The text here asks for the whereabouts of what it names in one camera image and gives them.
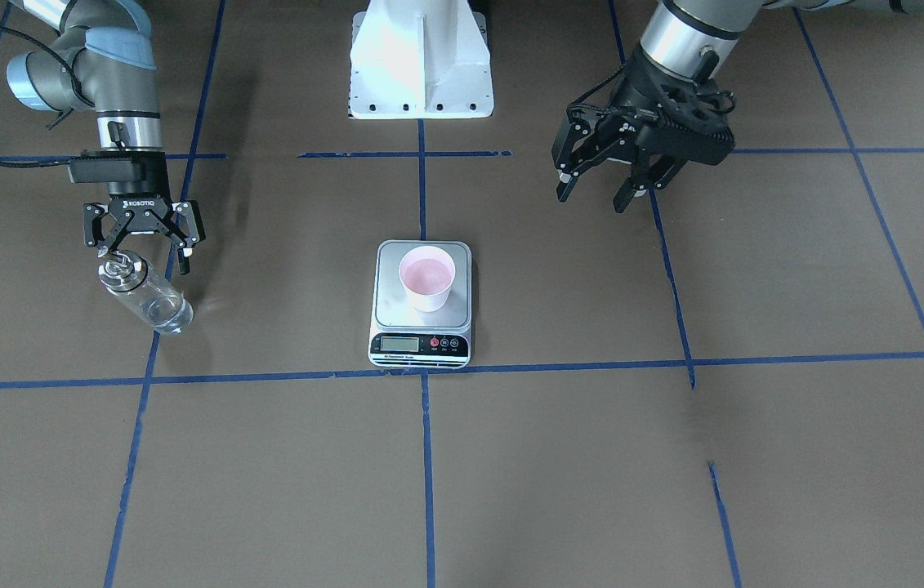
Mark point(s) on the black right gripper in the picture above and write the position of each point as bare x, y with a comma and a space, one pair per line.
140, 194

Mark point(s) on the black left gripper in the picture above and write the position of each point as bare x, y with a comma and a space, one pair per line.
640, 88

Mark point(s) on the glass sauce bottle metal spout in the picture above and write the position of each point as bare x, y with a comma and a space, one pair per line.
145, 292

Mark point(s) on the pink plastic cup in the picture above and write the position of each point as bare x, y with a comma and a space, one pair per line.
427, 274

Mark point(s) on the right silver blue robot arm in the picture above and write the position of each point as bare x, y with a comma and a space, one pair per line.
102, 61

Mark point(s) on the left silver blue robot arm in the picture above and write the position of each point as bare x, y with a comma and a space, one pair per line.
679, 32

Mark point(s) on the white digital kitchen scale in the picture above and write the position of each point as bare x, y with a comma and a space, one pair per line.
399, 335

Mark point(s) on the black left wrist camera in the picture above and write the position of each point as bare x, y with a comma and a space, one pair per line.
700, 107

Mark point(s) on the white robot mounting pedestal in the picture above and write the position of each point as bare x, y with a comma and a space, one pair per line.
420, 60

